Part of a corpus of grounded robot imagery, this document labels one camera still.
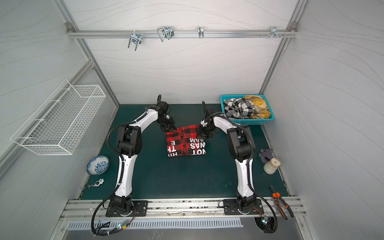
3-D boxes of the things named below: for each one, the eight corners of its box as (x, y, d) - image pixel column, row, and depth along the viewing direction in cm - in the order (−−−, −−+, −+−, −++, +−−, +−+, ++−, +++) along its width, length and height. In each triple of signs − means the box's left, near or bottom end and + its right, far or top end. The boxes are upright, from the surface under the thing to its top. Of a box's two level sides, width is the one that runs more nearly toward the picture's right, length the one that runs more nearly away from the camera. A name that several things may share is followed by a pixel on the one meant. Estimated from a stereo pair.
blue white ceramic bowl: (86, 176, 85) (82, 173, 82) (94, 158, 92) (91, 155, 89) (107, 176, 85) (104, 173, 82) (114, 158, 92) (111, 155, 89)
